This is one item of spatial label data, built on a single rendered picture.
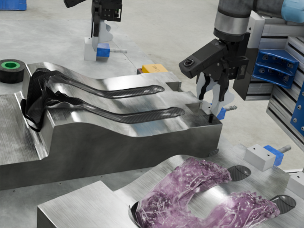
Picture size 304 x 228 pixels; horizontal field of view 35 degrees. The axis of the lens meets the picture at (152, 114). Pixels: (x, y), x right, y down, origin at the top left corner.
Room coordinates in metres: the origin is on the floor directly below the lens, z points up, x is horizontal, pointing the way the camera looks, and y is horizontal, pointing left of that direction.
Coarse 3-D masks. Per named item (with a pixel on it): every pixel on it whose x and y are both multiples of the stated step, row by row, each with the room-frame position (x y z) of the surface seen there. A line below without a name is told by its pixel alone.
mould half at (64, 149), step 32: (32, 64) 0.96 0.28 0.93; (0, 96) 0.93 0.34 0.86; (96, 96) 0.93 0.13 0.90; (160, 96) 0.99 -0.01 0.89; (192, 96) 1.02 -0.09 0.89; (0, 128) 0.80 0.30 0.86; (32, 128) 0.82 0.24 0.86; (64, 128) 0.74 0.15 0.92; (96, 128) 0.77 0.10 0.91; (128, 128) 0.84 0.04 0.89; (160, 128) 0.86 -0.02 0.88; (192, 128) 0.87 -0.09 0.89; (0, 160) 0.70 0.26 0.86; (32, 160) 0.71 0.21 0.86; (64, 160) 0.74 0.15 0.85; (96, 160) 0.77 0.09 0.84; (128, 160) 0.81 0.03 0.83; (160, 160) 0.84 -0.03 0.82
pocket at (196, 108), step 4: (188, 104) 0.98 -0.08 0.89; (192, 104) 0.98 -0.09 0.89; (196, 104) 0.99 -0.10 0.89; (200, 104) 0.99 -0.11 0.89; (192, 108) 0.98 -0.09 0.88; (196, 108) 0.99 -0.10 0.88; (200, 108) 0.99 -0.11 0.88; (196, 112) 0.99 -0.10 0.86; (200, 112) 0.98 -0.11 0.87; (204, 112) 0.98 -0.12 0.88
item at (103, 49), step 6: (84, 42) 1.35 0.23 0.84; (90, 42) 1.33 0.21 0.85; (84, 48) 1.33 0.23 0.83; (90, 48) 1.32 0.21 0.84; (102, 48) 1.33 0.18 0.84; (108, 48) 1.34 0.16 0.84; (114, 48) 1.36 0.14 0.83; (84, 54) 1.32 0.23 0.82; (90, 54) 1.32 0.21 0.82; (96, 54) 1.33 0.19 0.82; (102, 54) 1.33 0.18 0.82; (108, 54) 1.34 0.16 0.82; (90, 60) 1.32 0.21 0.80
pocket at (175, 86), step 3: (177, 81) 1.08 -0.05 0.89; (168, 84) 1.07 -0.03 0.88; (171, 84) 1.08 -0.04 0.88; (174, 84) 1.08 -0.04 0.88; (177, 84) 1.08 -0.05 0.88; (180, 84) 1.09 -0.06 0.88; (171, 87) 1.08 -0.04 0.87; (174, 87) 1.08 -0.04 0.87; (177, 87) 1.09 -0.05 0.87; (180, 87) 1.08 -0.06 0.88; (174, 90) 1.08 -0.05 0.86; (177, 90) 1.09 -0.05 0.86; (180, 90) 1.07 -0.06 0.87; (183, 90) 1.07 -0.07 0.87
